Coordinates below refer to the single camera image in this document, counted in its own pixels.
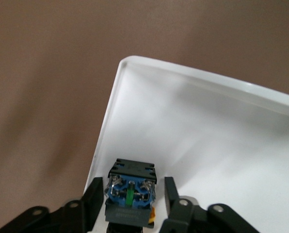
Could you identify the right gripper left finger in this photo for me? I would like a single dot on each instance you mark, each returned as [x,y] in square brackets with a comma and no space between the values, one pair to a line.
[91,206]

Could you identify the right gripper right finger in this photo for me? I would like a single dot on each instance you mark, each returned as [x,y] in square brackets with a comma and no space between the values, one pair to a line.
[183,213]

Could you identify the yellow push button switch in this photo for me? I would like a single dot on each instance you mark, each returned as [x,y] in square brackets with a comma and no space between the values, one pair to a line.
[130,213]

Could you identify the white plastic tray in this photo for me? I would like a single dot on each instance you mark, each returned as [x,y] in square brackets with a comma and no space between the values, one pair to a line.
[207,133]

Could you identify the brown table cover sheet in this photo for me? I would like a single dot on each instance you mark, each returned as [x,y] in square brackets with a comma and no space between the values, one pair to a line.
[50,72]

